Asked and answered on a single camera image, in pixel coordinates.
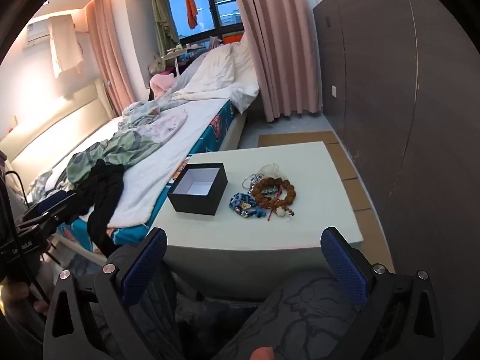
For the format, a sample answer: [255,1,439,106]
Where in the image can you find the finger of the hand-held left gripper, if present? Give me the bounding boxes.
[16,191,77,234]

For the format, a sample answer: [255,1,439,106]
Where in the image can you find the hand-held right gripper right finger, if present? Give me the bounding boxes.
[320,227,441,360]

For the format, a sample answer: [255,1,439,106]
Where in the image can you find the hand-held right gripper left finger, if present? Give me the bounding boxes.
[43,227,168,360]

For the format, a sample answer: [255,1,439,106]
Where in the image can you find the black jewelry box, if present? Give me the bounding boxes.
[167,163,229,217]

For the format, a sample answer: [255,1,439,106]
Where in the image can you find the brown wooden bead bracelet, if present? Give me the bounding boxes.
[251,178,297,211]

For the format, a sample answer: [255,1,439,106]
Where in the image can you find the blue braided bracelet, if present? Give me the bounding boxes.
[229,193,268,219]

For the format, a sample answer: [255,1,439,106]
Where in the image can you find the silver chain jewelry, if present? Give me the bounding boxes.
[241,173,264,191]

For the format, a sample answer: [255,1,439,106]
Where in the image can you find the person's left hand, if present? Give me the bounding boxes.
[0,280,50,316]

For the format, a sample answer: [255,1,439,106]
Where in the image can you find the black clothing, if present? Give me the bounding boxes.
[67,159,127,256]

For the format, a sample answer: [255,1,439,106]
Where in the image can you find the person's grey patterned pants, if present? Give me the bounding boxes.
[105,243,376,360]

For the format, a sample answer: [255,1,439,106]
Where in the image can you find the cream padded headboard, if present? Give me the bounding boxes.
[0,79,115,181]

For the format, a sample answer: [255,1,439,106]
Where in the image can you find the green blanket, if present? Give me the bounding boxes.
[66,134,151,190]

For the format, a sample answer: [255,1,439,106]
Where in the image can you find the white low table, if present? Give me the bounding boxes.
[150,141,364,302]

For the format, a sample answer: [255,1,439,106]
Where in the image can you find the brown cardboard sheet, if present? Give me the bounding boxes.
[257,131,397,275]

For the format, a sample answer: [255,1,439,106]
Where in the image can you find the clear plastic bag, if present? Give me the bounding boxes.
[262,163,283,180]

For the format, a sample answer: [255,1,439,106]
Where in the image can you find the bed with teal printed sheet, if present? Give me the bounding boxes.
[0,41,260,267]

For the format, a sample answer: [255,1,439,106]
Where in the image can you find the pale floral quilt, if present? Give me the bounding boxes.
[119,101,188,148]

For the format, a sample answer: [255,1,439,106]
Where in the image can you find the white hanging cloth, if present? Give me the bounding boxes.
[48,14,85,80]

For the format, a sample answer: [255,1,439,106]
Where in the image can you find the pink curtain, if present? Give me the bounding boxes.
[85,0,139,118]
[227,0,323,123]

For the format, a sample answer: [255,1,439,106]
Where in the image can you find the pink cloth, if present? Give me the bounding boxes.
[149,74,177,99]

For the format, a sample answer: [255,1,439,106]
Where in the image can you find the dark brown wardrobe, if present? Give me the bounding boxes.
[312,0,480,360]

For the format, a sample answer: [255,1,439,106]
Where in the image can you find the white air conditioner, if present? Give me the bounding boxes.
[25,20,76,48]

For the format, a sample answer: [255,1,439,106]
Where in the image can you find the white duvet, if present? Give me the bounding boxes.
[172,40,260,115]

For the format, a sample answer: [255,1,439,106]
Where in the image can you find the green hanging garment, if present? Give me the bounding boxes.
[151,0,178,52]

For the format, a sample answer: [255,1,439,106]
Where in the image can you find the orange hanging towel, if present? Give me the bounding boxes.
[182,0,199,30]

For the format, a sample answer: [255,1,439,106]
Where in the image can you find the dark framed window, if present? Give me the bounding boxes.
[164,0,245,43]

